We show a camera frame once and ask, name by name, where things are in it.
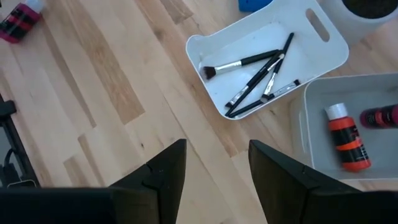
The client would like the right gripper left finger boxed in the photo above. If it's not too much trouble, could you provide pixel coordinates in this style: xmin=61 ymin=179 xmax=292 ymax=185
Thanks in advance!
xmin=108 ymin=139 xmax=187 ymax=224

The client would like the grey plastic bin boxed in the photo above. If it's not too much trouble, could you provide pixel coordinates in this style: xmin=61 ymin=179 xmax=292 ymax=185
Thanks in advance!
xmin=290 ymin=73 xmax=398 ymax=181

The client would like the green plant in white pot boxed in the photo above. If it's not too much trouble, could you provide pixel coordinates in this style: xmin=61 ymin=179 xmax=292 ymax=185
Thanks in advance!
xmin=317 ymin=0 xmax=398 ymax=47

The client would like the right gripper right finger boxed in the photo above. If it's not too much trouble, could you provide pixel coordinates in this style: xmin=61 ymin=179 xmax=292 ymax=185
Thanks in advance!
xmin=248 ymin=139 xmax=358 ymax=224

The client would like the orange paint bottle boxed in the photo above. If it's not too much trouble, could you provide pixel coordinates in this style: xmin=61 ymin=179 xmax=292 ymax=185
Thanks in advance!
xmin=324 ymin=102 xmax=373 ymax=173

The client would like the white plastic bin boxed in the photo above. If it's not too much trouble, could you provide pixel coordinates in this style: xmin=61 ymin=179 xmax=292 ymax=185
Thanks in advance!
xmin=185 ymin=0 xmax=350 ymax=121

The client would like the blue plastic basket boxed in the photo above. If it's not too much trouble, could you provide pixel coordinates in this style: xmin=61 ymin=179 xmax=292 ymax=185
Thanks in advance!
xmin=238 ymin=0 xmax=274 ymax=13

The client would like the magenta paint bottle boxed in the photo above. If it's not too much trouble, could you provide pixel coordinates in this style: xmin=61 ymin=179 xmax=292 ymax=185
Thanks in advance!
xmin=0 ymin=0 xmax=44 ymax=44
xmin=359 ymin=104 xmax=398 ymax=129

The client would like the thick black paint brush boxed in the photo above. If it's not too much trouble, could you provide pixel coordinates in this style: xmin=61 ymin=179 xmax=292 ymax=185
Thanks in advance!
xmin=201 ymin=49 xmax=280 ymax=80

